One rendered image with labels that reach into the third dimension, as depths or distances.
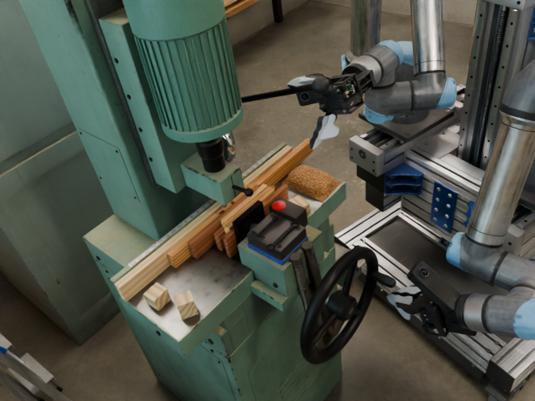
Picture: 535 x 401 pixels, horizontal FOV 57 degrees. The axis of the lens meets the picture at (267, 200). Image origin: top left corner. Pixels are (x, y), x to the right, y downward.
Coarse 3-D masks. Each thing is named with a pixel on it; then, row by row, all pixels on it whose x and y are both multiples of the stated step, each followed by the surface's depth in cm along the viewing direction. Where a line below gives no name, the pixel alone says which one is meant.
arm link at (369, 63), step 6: (354, 60) 114; (360, 60) 113; (366, 60) 113; (372, 60) 113; (366, 66) 112; (372, 66) 112; (378, 66) 113; (378, 72) 114; (366, 78) 112; (378, 78) 114
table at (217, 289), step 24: (288, 192) 131; (336, 192) 129; (312, 216) 124; (192, 264) 116; (216, 264) 115; (240, 264) 114; (144, 288) 112; (168, 288) 111; (192, 288) 110; (216, 288) 110; (240, 288) 111; (264, 288) 112; (144, 312) 107; (168, 312) 106; (216, 312) 107; (168, 336) 102; (192, 336) 103
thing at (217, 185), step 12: (192, 156) 120; (192, 168) 116; (228, 168) 114; (192, 180) 118; (204, 180) 114; (216, 180) 111; (228, 180) 112; (240, 180) 116; (204, 192) 118; (216, 192) 114; (228, 192) 114; (240, 192) 117
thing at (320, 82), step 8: (320, 80) 96; (288, 88) 104; (296, 88) 102; (304, 88) 100; (312, 88) 98; (320, 88) 96; (328, 88) 97; (248, 96) 114; (256, 96) 112; (264, 96) 110; (272, 96) 108
